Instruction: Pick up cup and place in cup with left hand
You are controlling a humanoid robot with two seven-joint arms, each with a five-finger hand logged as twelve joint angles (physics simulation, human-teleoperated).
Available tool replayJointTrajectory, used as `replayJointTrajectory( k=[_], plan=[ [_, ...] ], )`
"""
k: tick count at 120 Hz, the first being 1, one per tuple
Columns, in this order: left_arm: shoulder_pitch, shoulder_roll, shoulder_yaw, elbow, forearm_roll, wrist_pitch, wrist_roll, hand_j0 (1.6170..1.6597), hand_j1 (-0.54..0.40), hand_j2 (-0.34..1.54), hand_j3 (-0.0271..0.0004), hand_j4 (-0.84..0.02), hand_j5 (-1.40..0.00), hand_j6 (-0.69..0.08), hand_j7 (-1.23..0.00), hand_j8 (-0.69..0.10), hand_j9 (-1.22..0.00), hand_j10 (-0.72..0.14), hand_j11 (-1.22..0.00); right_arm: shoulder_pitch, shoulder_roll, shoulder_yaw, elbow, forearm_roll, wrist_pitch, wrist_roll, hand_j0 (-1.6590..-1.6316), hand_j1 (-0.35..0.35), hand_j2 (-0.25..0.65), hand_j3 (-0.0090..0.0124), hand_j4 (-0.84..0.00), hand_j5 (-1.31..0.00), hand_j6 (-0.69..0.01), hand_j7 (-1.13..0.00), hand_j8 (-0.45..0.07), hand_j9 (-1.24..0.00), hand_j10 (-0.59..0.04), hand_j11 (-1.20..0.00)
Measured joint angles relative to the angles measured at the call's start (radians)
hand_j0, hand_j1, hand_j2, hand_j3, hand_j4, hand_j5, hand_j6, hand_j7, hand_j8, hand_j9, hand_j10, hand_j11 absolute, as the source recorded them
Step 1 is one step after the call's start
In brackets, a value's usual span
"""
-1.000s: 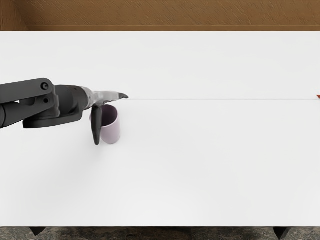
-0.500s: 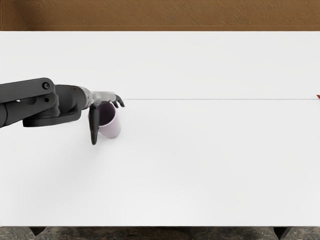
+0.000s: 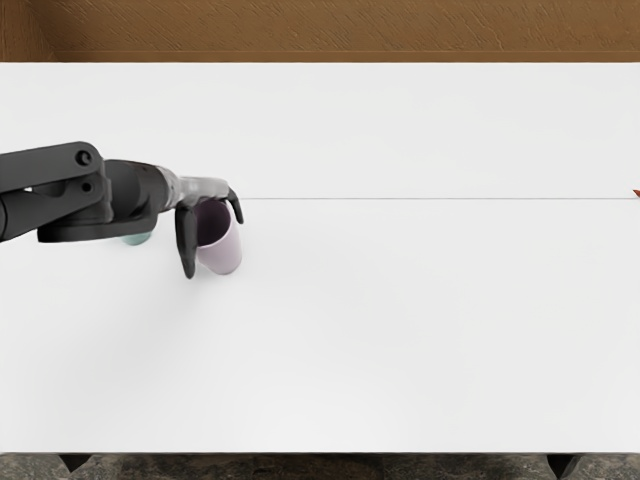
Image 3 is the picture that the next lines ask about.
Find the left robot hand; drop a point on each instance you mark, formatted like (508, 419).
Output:
(187, 235)

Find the teal green cup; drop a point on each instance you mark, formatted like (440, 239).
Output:
(135, 240)

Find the pale lilac cup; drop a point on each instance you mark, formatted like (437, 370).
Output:
(222, 245)

